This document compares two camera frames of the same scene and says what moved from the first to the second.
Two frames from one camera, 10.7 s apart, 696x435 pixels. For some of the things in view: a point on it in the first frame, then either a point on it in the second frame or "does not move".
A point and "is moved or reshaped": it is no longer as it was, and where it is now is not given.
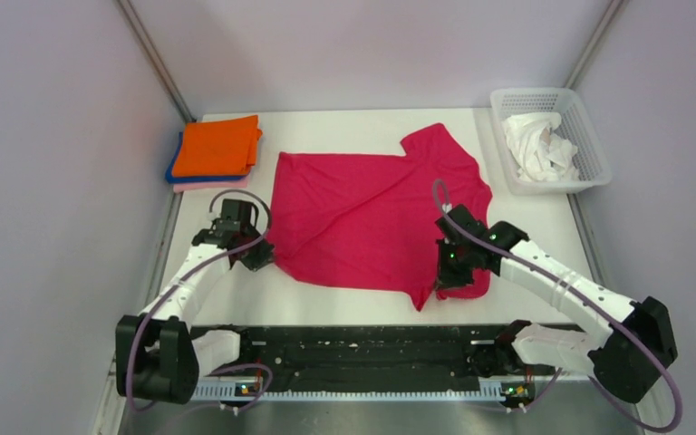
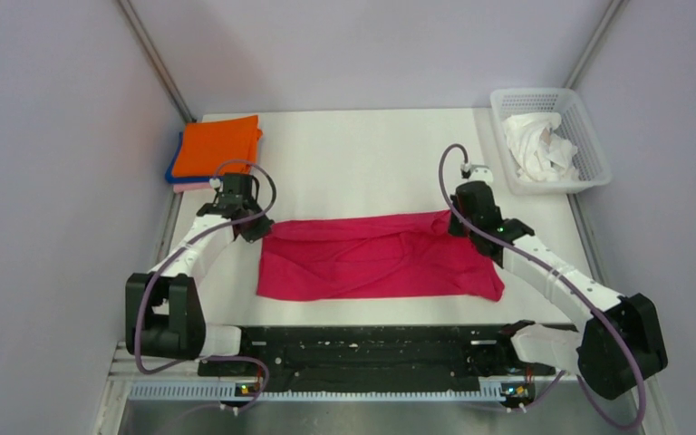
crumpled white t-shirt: x=539 y=154 does not move
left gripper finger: x=255 y=257 -> x=254 y=228
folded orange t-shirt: x=217 y=148 does not move
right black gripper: x=446 y=277 -> x=453 y=228
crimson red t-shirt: x=368 y=222 is moved or reshaped
